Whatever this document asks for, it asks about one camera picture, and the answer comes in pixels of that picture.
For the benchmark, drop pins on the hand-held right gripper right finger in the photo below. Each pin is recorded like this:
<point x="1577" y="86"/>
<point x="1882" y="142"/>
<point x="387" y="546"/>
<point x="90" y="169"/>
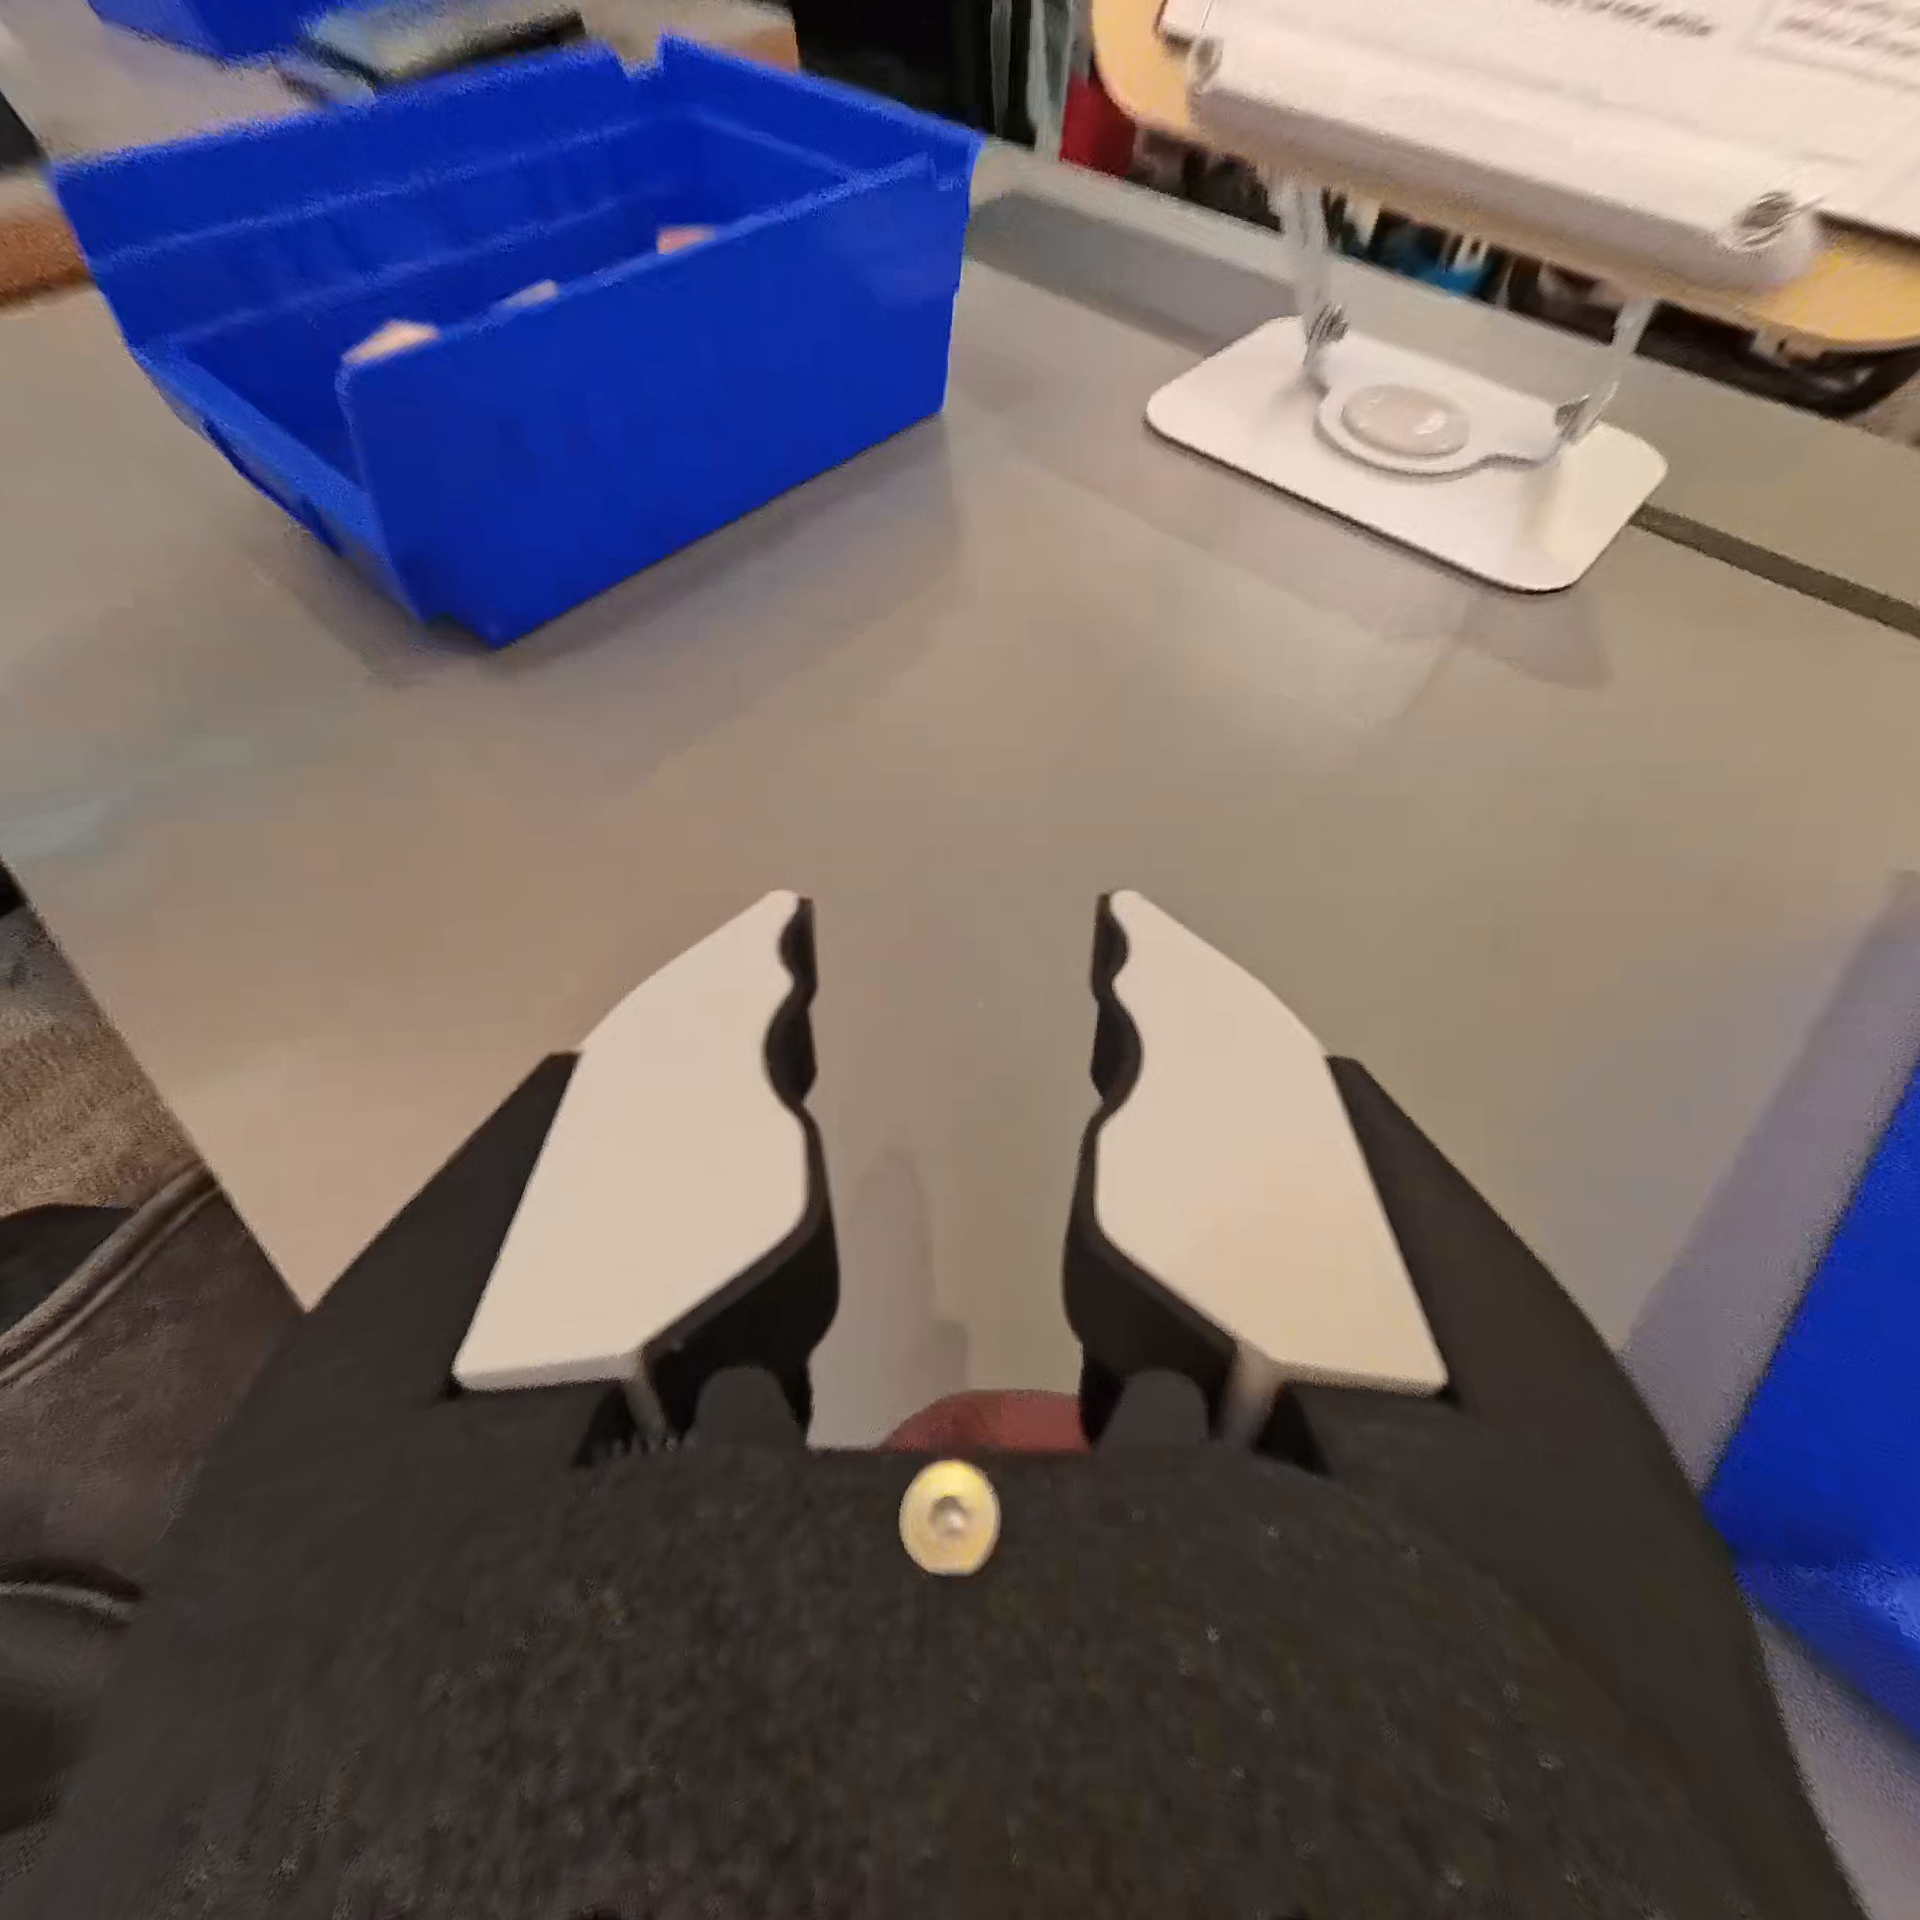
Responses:
<point x="1259" y="1200"/>

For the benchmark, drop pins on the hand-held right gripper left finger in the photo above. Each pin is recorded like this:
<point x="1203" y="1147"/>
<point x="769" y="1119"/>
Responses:
<point x="644" y="1200"/>

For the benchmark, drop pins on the blue plastic bin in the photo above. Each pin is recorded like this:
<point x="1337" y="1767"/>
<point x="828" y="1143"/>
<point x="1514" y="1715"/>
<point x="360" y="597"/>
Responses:
<point x="675" y="451"/>
<point x="1830" y="1424"/>
<point x="195" y="24"/>

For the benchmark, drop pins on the grey hooded sweatshirt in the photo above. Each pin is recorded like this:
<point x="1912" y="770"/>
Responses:
<point x="105" y="1424"/>

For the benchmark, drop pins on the white document stand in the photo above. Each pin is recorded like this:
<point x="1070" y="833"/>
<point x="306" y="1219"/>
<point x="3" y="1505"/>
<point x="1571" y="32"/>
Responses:
<point x="1424" y="464"/>

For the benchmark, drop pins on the red bag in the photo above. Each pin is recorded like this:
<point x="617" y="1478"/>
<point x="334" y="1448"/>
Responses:
<point x="1084" y="142"/>

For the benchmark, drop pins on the silver metal plate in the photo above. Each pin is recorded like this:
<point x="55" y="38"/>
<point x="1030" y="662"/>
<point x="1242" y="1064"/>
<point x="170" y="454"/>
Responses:
<point x="434" y="30"/>

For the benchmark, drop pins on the printed instruction sheet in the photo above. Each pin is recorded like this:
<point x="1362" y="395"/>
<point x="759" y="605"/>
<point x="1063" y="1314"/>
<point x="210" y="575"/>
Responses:
<point x="1576" y="45"/>

